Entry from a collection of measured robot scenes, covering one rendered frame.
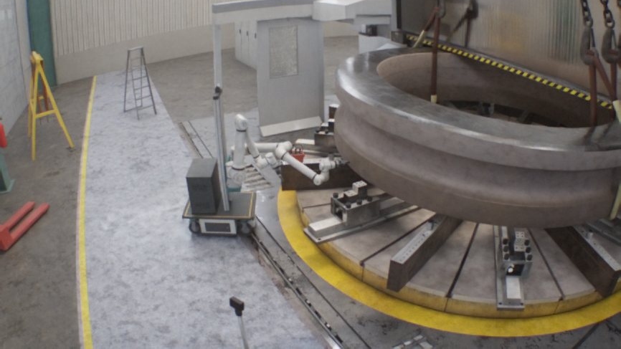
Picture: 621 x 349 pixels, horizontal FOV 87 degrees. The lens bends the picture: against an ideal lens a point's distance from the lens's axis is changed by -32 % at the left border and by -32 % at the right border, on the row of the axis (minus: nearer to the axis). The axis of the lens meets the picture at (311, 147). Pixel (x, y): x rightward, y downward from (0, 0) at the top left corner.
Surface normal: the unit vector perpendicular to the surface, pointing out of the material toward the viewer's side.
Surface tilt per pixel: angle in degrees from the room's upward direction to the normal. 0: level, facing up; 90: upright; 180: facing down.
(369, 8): 90
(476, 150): 90
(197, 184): 90
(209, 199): 90
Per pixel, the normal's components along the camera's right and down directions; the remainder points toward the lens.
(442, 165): -0.64, 0.30
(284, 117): 0.44, 0.33
